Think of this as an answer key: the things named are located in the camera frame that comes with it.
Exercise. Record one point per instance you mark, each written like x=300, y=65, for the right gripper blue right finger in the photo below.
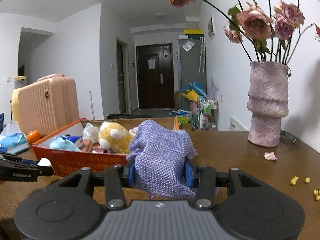
x=191, y=175

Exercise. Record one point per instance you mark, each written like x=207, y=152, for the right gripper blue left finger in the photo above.
x=131, y=175

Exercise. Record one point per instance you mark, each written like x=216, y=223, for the purple woven fabric pouch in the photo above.
x=159, y=160

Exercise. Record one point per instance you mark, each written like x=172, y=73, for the yellow white plush toy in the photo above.
x=114, y=137

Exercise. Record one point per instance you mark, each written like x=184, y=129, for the light blue plush toy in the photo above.
x=61, y=143

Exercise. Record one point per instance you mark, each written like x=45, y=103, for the clear plastic bag bundle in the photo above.
x=91, y=132

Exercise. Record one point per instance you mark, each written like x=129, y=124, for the lavender fluffy towel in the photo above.
x=133, y=131

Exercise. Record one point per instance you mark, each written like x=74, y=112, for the blue handkerchief tissue pack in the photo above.
x=76, y=140

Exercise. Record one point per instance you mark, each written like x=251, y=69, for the blue soft tissue pack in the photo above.
x=13, y=141

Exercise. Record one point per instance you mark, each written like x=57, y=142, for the orange fruit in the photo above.
x=33, y=136

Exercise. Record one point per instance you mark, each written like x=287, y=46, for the pink satin cloth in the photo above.
x=101, y=150

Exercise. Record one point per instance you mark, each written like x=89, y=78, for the orange cardboard box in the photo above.
x=67, y=162

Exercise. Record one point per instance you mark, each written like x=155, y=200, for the white leaning board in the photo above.
x=234, y=125

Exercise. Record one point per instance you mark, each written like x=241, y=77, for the pink ribbed suitcase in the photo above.
x=48, y=104

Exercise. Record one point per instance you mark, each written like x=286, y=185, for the pink fallen petal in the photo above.
x=270, y=156

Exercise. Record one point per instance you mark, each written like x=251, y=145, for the yellow grey large bottle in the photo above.
x=19, y=83

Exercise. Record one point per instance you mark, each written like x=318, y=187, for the pink fuzzy vase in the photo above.
x=268, y=99

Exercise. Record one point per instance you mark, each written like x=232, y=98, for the dark wooden entrance door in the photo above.
x=155, y=76

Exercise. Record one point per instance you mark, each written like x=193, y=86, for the grey refrigerator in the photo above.
x=188, y=64

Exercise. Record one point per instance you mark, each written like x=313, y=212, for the white umbrella on refrigerator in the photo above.
x=202, y=62

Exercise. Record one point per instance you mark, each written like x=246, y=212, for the yellow box on refrigerator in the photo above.
x=193, y=32

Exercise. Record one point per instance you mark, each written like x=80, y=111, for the dried pink rose bouquet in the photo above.
x=257, y=26

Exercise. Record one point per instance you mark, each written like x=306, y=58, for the metal wire trolley rack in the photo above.
x=207, y=114

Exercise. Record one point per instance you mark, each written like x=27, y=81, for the white wall electrical panel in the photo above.
x=211, y=27

